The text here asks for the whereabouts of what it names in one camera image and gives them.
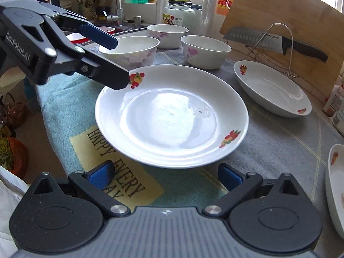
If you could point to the red plastic basin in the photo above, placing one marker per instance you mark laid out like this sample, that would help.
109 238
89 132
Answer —
106 29

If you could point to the metal sink knob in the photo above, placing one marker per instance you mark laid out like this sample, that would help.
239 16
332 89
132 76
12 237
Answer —
137 21

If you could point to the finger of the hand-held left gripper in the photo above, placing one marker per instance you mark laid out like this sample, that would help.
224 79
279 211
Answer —
113 76
99 36

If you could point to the oval white dish fruit print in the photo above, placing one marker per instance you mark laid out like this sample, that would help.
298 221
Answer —
337 188

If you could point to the stainless steel sink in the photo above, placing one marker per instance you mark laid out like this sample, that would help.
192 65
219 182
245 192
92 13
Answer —
126 30

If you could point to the metal kitchen faucet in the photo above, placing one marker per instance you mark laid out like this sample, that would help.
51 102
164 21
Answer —
119 2

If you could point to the person's white jacket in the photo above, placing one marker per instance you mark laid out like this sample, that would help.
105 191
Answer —
10 199

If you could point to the round white plate fruit print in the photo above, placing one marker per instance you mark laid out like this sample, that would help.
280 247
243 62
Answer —
172 118

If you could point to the teal towel with yellow patch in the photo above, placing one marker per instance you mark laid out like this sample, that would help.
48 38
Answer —
67 107

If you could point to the large clear plastic wrap roll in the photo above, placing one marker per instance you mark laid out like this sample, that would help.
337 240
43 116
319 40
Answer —
212 0

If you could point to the red and white food packet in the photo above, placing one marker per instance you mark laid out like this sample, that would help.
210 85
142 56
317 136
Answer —
334 99

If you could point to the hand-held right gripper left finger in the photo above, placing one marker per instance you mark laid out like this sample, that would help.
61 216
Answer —
100 176

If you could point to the glass jar with yellow lid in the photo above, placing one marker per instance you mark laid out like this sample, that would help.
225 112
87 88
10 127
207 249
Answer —
182 16

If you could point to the stack of bowls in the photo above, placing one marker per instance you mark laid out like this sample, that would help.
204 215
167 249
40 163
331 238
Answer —
271 91

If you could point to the orange plastic bag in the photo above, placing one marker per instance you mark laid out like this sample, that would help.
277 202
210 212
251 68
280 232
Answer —
18 153

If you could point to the wooden cutting board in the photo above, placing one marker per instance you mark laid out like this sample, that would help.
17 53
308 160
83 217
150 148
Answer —
295 10

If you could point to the brown mesh bag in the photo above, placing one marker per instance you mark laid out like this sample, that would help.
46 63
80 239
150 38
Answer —
13 110

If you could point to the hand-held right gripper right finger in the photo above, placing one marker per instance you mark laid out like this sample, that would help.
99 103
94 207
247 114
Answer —
229 177

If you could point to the white bowl pink flower print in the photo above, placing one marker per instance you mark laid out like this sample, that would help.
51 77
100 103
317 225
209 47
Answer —
205 45
137 44
168 32

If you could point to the grey plaid towel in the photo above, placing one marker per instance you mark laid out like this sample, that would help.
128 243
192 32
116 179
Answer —
268 145

